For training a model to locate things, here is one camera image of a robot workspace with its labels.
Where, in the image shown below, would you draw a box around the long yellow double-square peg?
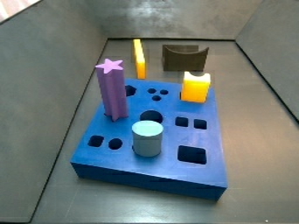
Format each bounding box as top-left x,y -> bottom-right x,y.
133,39 -> 145,79

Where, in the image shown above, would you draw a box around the blue peg board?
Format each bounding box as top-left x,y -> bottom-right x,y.
69,79 -> 228,200

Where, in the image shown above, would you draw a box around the light blue cylinder peg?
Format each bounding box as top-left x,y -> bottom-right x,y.
132,120 -> 164,157

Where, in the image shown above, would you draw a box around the yellow notched block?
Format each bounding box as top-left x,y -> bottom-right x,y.
181,71 -> 210,103

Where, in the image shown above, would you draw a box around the purple star peg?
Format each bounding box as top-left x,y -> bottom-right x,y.
95,59 -> 128,122

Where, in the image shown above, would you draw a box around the black curved holder stand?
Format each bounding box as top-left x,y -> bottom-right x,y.
162,45 -> 209,72

